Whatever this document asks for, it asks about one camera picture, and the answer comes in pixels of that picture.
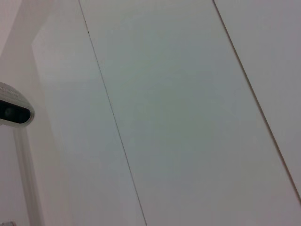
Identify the grey depth camera housing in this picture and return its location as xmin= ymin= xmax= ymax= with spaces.
xmin=0 ymin=81 xmax=36 ymax=128

